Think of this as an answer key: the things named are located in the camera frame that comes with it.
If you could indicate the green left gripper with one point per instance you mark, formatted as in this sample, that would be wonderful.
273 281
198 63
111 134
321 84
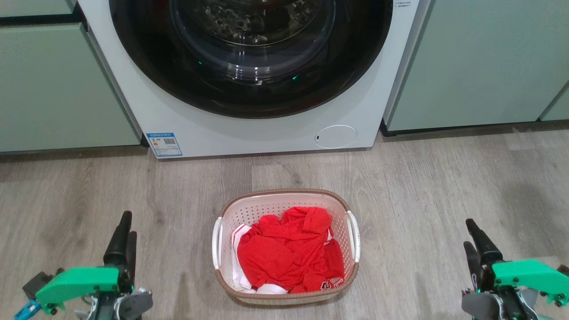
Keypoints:
78 281

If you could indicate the white front-load washing machine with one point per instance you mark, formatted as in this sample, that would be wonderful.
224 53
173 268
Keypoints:
266 133

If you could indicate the pale green cabinet door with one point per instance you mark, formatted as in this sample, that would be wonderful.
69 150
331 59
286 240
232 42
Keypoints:
58 89

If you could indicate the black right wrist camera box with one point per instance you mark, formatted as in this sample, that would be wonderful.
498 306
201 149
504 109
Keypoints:
563 269

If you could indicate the white garment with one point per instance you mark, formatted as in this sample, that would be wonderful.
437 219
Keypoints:
238 273

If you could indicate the white perforated laundry basket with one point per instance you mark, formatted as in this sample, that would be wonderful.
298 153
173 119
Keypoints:
258 209

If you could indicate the black round washer door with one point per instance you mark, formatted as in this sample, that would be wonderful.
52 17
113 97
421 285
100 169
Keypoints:
146 58

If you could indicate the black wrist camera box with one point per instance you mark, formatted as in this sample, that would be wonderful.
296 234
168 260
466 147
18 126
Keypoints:
563 269
35 282

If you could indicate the blue energy label sticker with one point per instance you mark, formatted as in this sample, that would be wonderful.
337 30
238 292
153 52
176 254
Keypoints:
164 145

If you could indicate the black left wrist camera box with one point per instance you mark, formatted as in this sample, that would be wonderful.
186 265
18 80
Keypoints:
35 282

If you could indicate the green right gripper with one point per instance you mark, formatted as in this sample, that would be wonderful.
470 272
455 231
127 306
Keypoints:
529 275

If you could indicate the round white filter cover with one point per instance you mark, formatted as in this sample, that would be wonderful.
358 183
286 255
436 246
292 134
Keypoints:
335 137

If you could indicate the wide pale green cabinet panel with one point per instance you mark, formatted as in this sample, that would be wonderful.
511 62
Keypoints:
475 62

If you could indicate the pale green cabinet drawer front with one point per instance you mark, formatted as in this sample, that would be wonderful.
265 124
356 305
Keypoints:
35 6

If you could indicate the red jersey garment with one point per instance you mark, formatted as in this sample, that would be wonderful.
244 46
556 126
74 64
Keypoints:
284 253

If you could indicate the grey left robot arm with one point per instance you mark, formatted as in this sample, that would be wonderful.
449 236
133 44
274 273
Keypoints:
133 304

